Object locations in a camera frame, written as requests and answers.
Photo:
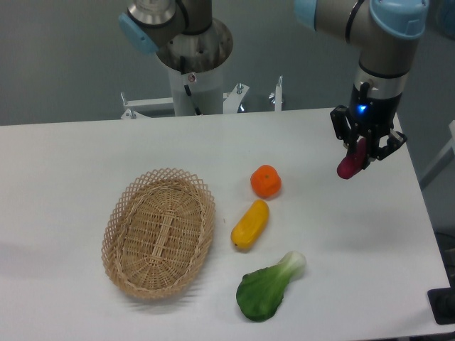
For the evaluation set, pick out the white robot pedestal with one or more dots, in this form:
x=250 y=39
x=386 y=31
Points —
x=197 y=60

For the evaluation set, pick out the yellow mango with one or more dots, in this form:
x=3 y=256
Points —
x=251 y=225

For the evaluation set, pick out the white frame at right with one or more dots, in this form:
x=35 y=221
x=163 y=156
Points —
x=442 y=159

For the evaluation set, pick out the green bok choy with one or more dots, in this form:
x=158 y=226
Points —
x=260 y=293

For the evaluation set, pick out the white metal frame bracket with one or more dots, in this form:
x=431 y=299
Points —
x=187 y=103

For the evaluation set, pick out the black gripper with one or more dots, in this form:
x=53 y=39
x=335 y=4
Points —
x=367 y=114

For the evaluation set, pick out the oval wicker basket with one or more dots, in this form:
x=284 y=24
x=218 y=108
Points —
x=159 y=234

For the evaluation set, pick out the purple sweet potato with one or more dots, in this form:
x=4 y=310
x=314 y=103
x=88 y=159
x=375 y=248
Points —
x=353 y=162

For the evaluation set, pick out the black device at edge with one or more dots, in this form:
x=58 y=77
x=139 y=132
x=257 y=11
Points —
x=442 y=304

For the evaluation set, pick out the orange tangerine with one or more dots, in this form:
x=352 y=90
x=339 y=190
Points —
x=265 y=181

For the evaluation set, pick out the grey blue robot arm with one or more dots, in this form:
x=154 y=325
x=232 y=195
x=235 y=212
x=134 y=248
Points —
x=387 y=33

